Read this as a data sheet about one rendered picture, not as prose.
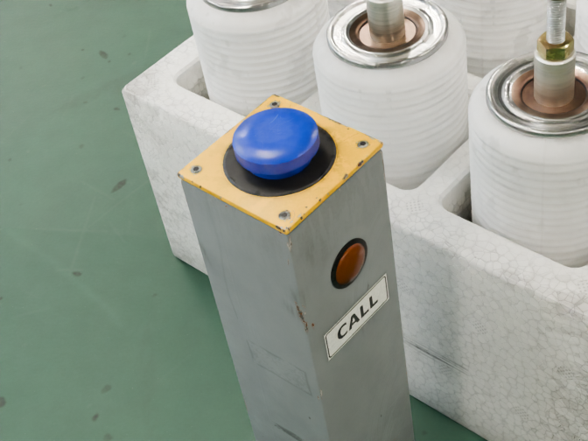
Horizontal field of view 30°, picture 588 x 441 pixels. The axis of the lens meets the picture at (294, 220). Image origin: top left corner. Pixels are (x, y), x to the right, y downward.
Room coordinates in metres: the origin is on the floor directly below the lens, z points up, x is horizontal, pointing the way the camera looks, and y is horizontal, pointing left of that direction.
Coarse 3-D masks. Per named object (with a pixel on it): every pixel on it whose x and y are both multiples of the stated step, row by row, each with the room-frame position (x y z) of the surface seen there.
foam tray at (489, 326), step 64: (576, 0) 0.65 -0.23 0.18; (192, 64) 0.67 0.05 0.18; (192, 128) 0.60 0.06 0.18; (448, 192) 0.48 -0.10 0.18; (192, 256) 0.63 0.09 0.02; (448, 256) 0.44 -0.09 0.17; (512, 256) 0.42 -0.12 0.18; (448, 320) 0.44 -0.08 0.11; (512, 320) 0.40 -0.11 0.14; (576, 320) 0.37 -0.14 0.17; (448, 384) 0.44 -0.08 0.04; (512, 384) 0.40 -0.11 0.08; (576, 384) 0.37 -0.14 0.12
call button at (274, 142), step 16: (272, 112) 0.40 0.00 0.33; (288, 112) 0.40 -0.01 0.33; (240, 128) 0.40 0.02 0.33; (256, 128) 0.40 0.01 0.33; (272, 128) 0.39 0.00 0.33; (288, 128) 0.39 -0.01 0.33; (304, 128) 0.39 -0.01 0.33; (240, 144) 0.39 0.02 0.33; (256, 144) 0.38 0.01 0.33; (272, 144) 0.38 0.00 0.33; (288, 144) 0.38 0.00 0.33; (304, 144) 0.38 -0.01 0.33; (240, 160) 0.38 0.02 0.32; (256, 160) 0.37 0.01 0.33; (272, 160) 0.37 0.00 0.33; (288, 160) 0.37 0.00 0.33; (304, 160) 0.37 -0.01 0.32; (272, 176) 0.37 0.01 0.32; (288, 176) 0.37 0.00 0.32
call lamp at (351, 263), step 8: (352, 248) 0.36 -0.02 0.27; (360, 248) 0.37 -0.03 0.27; (344, 256) 0.36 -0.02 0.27; (352, 256) 0.36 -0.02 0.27; (360, 256) 0.36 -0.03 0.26; (344, 264) 0.36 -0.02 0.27; (352, 264) 0.36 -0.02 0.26; (360, 264) 0.36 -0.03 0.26; (336, 272) 0.36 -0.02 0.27; (344, 272) 0.36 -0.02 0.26; (352, 272) 0.36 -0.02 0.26; (344, 280) 0.36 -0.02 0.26; (352, 280) 0.36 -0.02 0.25
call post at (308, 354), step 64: (192, 192) 0.39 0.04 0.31; (384, 192) 0.38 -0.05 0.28; (256, 256) 0.36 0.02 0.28; (320, 256) 0.35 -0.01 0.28; (384, 256) 0.38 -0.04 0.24; (256, 320) 0.37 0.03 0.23; (320, 320) 0.35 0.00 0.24; (384, 320) 0.38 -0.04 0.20; (256, 384) 0.38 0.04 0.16; (320, 384) 0.34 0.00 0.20; (384, 384) 0.37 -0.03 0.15
